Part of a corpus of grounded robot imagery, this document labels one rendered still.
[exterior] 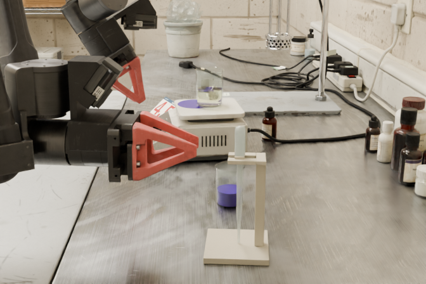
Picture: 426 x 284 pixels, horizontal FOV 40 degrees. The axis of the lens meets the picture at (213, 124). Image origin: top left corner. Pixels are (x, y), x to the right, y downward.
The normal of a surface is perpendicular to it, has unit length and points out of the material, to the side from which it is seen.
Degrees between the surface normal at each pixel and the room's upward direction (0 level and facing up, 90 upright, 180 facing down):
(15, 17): 76
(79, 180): 0
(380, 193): 0
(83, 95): 89
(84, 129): 89
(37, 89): 89
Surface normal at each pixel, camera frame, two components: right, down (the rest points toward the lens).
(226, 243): 0.00, -0.96
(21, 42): 0.70, -0.05
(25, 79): 0.63, 0.22
